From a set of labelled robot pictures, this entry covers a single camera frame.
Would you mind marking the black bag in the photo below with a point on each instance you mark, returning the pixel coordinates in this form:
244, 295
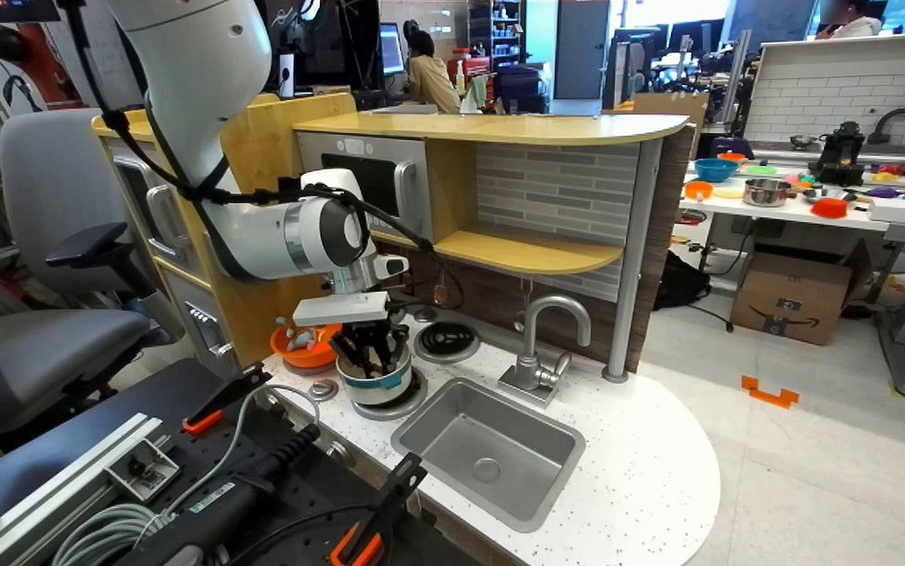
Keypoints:
682, 284

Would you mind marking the aluminium rail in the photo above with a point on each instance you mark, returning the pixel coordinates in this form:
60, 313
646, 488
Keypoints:
63, 474

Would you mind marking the blue bowl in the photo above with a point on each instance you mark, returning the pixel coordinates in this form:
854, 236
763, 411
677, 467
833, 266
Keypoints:
715, 172

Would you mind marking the red machine part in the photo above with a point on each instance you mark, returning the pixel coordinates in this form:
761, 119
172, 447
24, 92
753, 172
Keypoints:
37, 65

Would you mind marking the orange bracket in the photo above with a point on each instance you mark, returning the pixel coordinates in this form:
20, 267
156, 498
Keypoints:
756, 391

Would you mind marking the yellow wooden top board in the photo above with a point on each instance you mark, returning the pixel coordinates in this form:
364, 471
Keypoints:
494, 125

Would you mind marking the white work table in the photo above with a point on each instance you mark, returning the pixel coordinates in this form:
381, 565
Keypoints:
768, 208

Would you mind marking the silver drawer front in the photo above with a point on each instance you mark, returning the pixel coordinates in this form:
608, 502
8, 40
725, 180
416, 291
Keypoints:
205, 326

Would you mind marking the small grey toy item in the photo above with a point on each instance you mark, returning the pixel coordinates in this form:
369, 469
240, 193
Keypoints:
298, 336

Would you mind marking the yellow wooden shelf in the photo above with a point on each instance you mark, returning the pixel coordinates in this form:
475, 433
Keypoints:
524, 253

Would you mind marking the small orange bowl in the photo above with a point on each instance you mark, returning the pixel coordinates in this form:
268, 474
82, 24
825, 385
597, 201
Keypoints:
698, 189

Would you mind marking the silver support pole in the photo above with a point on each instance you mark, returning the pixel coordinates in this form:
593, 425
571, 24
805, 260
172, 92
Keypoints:
630, 263

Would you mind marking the silver sink basin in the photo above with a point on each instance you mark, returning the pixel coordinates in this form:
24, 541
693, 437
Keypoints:
494, 449

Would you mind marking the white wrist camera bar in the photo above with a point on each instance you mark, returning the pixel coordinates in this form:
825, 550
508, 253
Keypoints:
339, 309

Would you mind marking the grey square bracket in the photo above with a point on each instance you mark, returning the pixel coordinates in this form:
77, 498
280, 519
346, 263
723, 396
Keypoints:
143, 469

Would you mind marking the computer monitor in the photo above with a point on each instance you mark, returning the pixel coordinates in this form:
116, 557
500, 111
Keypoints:
390, 47

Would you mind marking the red orange bowl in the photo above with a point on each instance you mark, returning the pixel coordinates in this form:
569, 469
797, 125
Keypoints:
829, 208

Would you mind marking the black stove burner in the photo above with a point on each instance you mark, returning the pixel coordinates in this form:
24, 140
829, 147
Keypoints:
390, 414
446, 336

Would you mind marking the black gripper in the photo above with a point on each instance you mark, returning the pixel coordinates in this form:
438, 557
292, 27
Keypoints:
369, 336

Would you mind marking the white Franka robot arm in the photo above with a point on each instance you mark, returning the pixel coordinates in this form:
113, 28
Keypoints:
190, 65

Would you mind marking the grey office chair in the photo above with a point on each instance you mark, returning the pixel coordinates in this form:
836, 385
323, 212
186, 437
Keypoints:
53, 348

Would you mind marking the person in white shirt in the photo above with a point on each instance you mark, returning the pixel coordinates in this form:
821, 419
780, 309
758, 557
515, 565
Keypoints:
850, 27

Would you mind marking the orange plastic bowl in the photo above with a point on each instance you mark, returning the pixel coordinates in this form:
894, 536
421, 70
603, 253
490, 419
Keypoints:
304, 359

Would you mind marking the wooden toy kitchen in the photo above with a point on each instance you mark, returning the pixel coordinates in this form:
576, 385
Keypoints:
266, 125

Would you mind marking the silver toy microwave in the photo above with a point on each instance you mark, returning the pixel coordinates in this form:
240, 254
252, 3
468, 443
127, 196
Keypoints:
377, 146

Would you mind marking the silver oven door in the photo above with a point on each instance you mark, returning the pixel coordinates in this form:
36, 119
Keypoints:
134, 200

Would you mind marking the grey tile backsplash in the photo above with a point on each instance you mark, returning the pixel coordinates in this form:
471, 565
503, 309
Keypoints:
558, 193

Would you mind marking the silver stove knob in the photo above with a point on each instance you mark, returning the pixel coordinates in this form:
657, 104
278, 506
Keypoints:
321, 391

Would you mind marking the black machine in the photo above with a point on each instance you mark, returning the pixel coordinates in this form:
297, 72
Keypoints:
841, 159

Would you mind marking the person in tan shirt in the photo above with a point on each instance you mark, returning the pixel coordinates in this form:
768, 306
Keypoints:
433, 82

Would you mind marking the white brick pattern panel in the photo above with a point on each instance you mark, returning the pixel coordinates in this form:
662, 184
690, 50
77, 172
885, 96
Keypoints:
818, 96

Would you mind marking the silver toy faucet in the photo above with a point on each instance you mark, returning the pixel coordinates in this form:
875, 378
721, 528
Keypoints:
536, 368

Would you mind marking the cardboard box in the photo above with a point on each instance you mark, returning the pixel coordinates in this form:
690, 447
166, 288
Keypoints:
791, 298

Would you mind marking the black cylindrical tool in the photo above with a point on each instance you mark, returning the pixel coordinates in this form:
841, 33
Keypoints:
266, 461

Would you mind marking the small white device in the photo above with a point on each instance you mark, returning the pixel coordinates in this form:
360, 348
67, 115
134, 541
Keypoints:
288, 75

